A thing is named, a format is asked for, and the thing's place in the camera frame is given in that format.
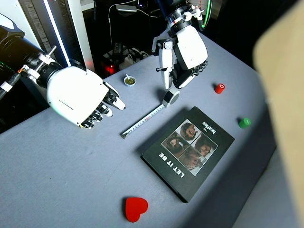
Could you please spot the small bowl with green contents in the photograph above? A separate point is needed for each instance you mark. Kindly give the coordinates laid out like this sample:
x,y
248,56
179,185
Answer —
x,y
130,82

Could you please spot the red heart-shaped block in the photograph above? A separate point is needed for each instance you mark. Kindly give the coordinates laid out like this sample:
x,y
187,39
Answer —
x,y
135,209

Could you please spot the red toy cylinder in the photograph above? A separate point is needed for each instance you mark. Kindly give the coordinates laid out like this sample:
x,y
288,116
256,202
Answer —
x,y
219,89

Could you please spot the green toy cylinder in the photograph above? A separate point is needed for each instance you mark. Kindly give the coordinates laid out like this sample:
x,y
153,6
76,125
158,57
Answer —
x,y
244,123

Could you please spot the silver flat device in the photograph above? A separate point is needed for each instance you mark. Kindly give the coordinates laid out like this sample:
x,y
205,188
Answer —
x,y
126,8

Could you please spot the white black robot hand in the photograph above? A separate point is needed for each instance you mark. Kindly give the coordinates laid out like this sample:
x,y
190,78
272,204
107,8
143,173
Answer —
x,y
76,95
190,47

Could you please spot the grey table cloth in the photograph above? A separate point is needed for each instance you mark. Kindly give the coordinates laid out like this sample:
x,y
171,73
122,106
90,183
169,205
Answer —
x,y
71,166

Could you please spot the black Let It Be album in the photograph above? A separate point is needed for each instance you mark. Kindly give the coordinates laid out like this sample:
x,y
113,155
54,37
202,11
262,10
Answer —
x,y
190,152

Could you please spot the beige wooden board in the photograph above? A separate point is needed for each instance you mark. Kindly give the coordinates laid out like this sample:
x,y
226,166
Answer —
x,y
285,95

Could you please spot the white column with light strip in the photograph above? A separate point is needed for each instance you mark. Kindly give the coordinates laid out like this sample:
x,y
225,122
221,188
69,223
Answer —
x,y
76,28

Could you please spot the small white spoon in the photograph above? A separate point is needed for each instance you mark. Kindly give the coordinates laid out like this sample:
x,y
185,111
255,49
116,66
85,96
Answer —
x,y
127,76

